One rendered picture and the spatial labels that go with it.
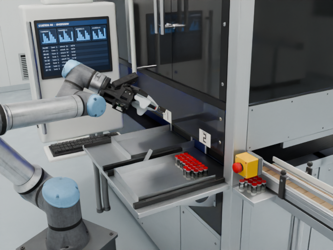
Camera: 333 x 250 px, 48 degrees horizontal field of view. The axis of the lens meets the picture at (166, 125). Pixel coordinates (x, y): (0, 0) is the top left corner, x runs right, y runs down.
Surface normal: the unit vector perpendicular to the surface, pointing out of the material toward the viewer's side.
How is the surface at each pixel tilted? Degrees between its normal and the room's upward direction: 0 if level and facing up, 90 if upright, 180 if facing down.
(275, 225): 90
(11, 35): 90
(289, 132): 90
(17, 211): 0
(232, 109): 90
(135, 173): 0
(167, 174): 0
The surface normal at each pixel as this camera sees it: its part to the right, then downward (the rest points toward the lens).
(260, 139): 0.47, 0.30
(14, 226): -0.02, -0.93
